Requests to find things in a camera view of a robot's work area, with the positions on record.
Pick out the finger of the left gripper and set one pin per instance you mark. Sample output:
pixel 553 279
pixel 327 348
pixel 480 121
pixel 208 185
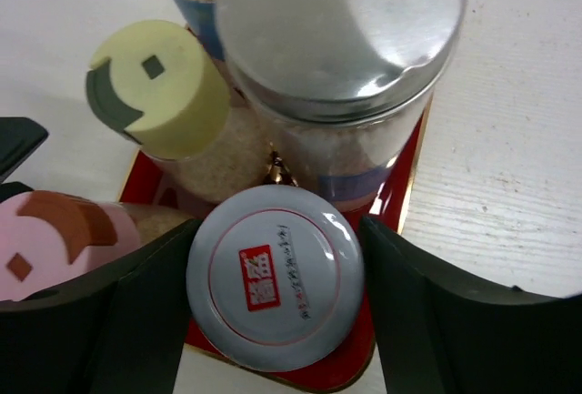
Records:
pixel 20 138

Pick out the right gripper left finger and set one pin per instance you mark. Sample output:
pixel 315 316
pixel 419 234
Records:
pixel 117 329

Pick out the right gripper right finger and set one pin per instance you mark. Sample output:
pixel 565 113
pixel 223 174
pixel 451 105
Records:
pixel 441 329

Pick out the pink cap spice bottle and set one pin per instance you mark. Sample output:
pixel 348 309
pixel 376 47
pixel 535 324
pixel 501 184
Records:
pixel 48 238

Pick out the yellow cap spice bottle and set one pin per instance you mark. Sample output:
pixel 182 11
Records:
pixel 153 83

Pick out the tall bottle silver cap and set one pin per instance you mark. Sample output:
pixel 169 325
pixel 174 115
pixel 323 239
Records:
pixel 340 84

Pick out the red lacquer tray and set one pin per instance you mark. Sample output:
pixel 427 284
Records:
pixel 146 184

